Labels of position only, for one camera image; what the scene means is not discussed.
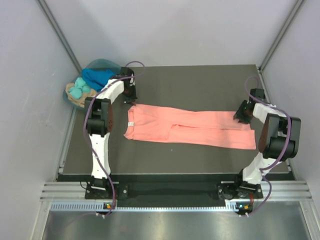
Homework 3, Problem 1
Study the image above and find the blue t shirt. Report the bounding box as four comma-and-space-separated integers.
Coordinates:
81, 68, 116, 92

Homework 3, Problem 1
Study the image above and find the right aluminium frame post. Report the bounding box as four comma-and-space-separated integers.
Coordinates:
258, 0, 306, 74

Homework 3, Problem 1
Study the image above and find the light turquoise t shirt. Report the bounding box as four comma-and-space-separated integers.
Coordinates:
67, 77, 91, 100

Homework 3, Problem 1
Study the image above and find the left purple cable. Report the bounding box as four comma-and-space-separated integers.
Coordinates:
82, 61, 146, 217

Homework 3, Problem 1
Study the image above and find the teal laundry basket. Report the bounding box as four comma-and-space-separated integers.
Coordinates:
62, 59, 121, 111

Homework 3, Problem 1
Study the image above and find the pink t shirt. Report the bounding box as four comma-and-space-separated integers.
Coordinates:
124, 104, 256, 150

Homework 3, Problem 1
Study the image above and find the beige t shirt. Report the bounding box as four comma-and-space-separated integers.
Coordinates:
65, 83, 97, 109

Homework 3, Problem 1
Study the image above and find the left aluminium frame post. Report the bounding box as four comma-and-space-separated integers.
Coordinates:
35, 0, 82, 74

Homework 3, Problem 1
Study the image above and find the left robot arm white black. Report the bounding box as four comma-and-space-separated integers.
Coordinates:
83, 66, 137, 201

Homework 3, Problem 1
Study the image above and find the aluminium rail front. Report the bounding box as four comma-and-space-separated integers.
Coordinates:
40, 180, 312, 202

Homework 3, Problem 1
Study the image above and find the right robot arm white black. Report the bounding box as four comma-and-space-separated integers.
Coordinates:
218, 88, 301, 200

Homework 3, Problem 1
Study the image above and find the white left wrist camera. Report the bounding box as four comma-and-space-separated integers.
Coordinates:
129, 75, 135, 86

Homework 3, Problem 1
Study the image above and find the aluminium frame post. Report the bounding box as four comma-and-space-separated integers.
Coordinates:
258, 0, 306, 74
35, 0, 82, 74

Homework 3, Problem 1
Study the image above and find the grey slotted cable duct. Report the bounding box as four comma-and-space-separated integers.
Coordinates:
50, 201, 249, 213

